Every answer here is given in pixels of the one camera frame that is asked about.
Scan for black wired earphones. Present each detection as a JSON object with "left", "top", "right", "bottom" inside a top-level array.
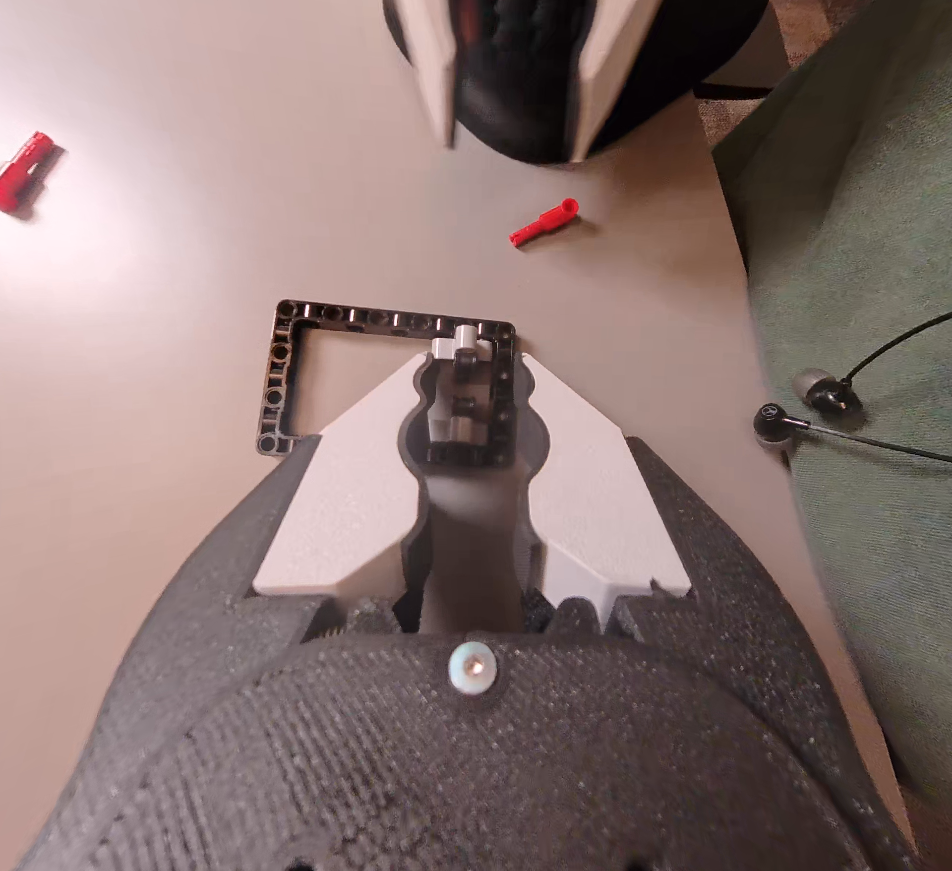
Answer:
[{"left": 753, "top": 311, "right": 952, "bottom": 465}]

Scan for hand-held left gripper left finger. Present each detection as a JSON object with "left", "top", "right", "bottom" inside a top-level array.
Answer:
[{"left": 251, "top": 352, "right": 434, "bottom": 622}]

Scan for green cloth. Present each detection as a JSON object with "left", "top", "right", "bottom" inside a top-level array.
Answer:
[{"left": 713, "top": 0, "right": 952, "bottom": 812}]

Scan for red lego pin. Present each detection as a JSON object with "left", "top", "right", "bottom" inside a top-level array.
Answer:
[{"left": 509, "top": 198, "right": 580, "bottom": 248}]

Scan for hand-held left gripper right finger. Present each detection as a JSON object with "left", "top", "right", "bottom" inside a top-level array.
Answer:
[{"left": 518, "top": 352, "right": 694, "bottom": 635}]

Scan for black bag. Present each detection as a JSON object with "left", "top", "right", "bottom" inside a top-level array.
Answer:
[{"left": 381, "top": 0, "right": 774, "bottom": 167}]

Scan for black lego frame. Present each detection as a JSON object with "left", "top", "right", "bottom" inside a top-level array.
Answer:
[{"left": 255, "top": 300, "right": 518, "bottom": 472}]

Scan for grey lego connector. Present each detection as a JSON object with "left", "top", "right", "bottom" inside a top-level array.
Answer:
[{"left": 430, "top": 325, "right": 493, "bottom": 448}]

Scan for red lego connector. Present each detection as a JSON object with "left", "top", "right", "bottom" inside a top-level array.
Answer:
[{"left": 0, "top": 132, "right": 58, "bottom": 214}]

